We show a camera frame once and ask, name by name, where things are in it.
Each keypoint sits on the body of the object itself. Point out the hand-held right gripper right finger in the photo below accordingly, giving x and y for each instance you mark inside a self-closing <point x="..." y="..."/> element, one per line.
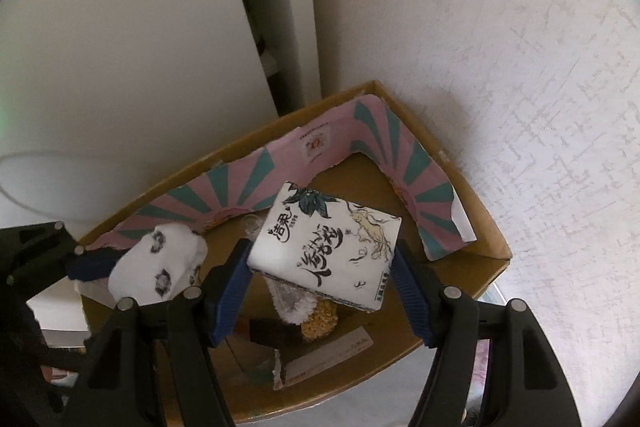
<point x="411" y="297"/>

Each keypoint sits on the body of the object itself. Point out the white printed tissue packet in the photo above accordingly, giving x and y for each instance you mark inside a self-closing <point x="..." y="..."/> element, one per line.
<point x="325" y="247"/>

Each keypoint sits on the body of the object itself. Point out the white fluffy cloth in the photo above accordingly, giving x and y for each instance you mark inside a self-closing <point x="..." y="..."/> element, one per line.
<point x="292" y="304"/>

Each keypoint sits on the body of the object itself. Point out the white board panel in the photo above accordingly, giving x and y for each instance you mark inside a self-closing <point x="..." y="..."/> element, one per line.
<point x="125" y="57"/>

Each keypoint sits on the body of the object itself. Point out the grey post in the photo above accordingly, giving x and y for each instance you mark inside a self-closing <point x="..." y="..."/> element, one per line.
<point x="296" y="7"/>

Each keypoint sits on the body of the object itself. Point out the pink striped cardboard box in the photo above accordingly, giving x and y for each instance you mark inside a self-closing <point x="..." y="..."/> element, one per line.
<point x="360" y="182"/>

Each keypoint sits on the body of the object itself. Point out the white box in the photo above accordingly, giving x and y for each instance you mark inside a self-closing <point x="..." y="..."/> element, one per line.
<point x="55" y="312"/>

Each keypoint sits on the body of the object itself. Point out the white paper card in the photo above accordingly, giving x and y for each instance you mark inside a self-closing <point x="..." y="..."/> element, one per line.
<point x="332" y="352"/>

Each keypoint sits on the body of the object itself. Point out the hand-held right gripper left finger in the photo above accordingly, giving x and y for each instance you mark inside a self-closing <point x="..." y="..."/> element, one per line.
<point x="229" y="297"/>

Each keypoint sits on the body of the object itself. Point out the golden brown scrunchie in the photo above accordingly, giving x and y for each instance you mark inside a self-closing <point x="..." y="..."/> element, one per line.
<point x="321" y="321"/>

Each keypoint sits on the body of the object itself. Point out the dark brown cloth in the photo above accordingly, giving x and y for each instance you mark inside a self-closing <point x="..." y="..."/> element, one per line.
<point x="272" y="333"/>

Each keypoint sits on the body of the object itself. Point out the white sock with black print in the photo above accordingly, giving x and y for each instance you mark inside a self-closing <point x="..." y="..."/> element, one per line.
<point x="150" y="264"/>

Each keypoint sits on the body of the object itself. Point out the black and white sock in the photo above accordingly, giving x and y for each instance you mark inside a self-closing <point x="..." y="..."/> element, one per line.
<point x="279" y="369"/>

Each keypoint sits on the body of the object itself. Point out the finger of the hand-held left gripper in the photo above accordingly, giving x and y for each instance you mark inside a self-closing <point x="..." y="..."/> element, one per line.
<point x="95" y="266"/>

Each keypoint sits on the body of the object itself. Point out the blue-grey floral blanket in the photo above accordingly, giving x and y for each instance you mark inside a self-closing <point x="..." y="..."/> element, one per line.
<point x="380" y="402"/>

